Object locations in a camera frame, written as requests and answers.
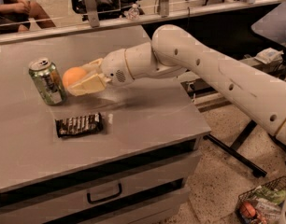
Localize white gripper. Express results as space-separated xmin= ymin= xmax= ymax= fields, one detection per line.
xmin=66 ymin=49 xmax=132 ymax=96

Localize orange fruit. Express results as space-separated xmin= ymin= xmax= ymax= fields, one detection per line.
xmin=63 ymin=67 xmax=87 ymax=88

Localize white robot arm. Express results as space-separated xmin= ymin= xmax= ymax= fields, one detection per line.
xmin=64 ymin=25 xmax=286 ymax=146

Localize green soda can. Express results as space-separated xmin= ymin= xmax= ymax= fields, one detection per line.
xmin=29 ymin=57 xmax=66 ymax=105

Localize black snack bar wrapper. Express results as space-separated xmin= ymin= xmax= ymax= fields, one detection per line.
xmin=55 ymin=113 xmax=104 ymax=138

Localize clear plastic water bottle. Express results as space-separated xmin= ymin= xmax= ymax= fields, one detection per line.
xmin=123 ymin=4 xmax=140 ymax=21

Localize grey drawer cabinet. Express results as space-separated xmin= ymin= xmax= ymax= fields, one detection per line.
xmin=0 ymin=27 xmax=209 ymax=224

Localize seated person in background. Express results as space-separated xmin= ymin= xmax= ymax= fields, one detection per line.
xmin=0 ymin=0 xmax=55 ymax=35

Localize white tissue packet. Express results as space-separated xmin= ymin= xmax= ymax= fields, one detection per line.
xmin=255 ymin=48 xmax=283 ymax=64

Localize black metal stand base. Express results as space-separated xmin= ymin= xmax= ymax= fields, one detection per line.
xmin=203 ymin=119 xmax=286 ymax=179

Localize green snack bag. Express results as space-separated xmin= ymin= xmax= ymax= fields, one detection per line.
xmin=253 ymin=186 xmax=286 ymax=205

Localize metal railing frame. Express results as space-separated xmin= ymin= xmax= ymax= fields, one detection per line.
xmin=0 ymin=0 xmax=286 ymax=45

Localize black drawer handle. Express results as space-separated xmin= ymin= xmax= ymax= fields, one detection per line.
xmin=86 ymin=183 xmax=122 ymax=204

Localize black wire basket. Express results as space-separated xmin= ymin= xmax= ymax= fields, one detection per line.
xmin=235 ymin=176 xmax=286 ymax=224

